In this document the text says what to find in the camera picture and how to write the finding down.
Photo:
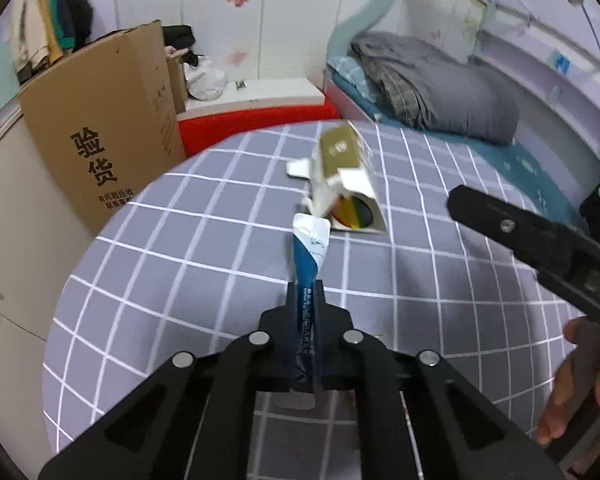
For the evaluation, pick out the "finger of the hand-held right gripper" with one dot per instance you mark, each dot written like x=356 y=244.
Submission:
x=530 y=240

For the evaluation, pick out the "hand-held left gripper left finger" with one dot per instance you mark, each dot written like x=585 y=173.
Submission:
x=285 y=330

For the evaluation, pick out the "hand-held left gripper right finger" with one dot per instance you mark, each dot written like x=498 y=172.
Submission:
x=327 y=340

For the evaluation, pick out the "blue and white packet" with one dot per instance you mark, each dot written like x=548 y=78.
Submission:
x=307 y=260

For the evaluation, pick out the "olive and white box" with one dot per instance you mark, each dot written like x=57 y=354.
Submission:
x=337 y=152

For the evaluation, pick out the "person's right hand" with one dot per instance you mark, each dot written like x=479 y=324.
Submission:
x=555 y=395

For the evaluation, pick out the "grey plaid bedsheet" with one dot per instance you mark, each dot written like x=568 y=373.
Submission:
x=180 y=260

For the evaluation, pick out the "lavender bedside shelf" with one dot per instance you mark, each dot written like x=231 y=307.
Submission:
x=540 y=60

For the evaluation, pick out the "grey quilt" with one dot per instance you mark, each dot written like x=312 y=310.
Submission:
x=430 y=85

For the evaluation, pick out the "red bench with white top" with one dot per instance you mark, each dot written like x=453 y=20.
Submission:
x=260 y=110

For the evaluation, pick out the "white plastic bag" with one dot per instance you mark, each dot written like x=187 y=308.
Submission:
x=205 y=80

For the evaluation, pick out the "tall brown cardboard box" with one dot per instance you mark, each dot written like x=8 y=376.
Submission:
x=105 y=120

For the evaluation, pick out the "teal bed headboard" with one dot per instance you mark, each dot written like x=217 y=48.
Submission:
x=360 y=15

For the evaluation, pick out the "white cabinet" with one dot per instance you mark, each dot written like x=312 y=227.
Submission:
x=10 y=240

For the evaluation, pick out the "black cloth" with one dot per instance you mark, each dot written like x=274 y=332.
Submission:
x=177 y=37

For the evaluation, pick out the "hanging clothes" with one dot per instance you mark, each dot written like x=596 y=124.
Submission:
x=50 y=20

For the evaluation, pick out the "pale pink butterfly wall sticker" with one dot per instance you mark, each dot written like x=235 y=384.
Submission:
x=237 y=57

